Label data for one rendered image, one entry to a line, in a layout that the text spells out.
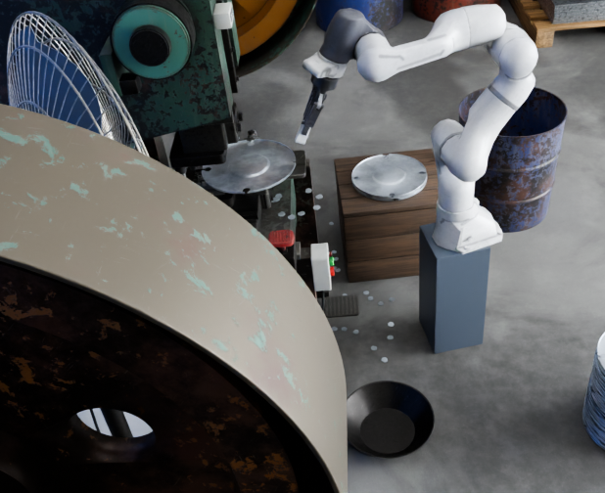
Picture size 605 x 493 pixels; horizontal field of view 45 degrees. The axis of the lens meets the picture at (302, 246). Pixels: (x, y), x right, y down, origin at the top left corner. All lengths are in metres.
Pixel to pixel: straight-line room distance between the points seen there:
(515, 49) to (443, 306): 0.90
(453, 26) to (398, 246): 1.07
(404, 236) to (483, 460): 0.90
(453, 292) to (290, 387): 1.88
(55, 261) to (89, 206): 0.07
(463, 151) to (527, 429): 0.92
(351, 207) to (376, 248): 0.20
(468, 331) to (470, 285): 0.22
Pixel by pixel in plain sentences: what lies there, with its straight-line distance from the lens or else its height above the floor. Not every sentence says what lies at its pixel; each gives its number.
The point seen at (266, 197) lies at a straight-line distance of 2.27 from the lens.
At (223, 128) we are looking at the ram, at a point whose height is 0.96.
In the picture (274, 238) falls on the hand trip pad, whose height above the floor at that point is 0.76.
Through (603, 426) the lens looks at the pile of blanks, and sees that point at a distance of 2.45.
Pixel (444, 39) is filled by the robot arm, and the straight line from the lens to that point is 2.03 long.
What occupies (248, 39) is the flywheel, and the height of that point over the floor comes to 1.04.
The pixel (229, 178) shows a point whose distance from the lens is 2.22.
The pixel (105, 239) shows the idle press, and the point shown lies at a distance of 0.59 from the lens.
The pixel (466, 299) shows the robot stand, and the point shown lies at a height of 0.24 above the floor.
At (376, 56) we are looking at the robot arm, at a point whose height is 1.16.
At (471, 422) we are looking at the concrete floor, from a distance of 2.51.
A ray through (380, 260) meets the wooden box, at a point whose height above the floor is 0.10.
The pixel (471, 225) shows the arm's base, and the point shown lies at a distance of 2.37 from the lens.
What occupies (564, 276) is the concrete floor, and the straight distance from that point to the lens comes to 3.03.
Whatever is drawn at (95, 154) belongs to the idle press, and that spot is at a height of 1.68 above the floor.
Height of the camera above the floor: 2.00
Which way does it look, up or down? 39 degrees down
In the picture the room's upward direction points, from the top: 7 degrees counter-clockwise
